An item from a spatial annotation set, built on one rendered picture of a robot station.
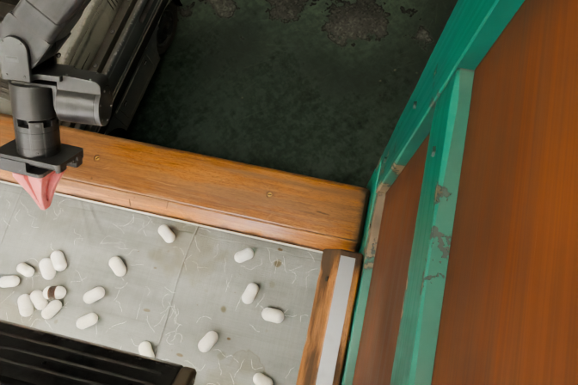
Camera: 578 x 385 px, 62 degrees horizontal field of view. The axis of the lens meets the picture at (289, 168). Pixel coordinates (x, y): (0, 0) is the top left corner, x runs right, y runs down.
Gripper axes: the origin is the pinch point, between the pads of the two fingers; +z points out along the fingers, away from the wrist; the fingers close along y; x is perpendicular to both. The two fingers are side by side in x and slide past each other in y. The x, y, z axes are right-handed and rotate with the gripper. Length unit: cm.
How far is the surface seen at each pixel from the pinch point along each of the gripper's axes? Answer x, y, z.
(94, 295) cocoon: -0.5, 7.6, 15.6
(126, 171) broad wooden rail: 12.9, 6.7, -0.9
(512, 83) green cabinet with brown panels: -32, 50, -37
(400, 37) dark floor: 124, 54, -13
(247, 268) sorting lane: 7.5, 31.0, 9.5
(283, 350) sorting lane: 0.3, 39.9, 18.1
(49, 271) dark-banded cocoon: 0.8, -1.1, 14.1
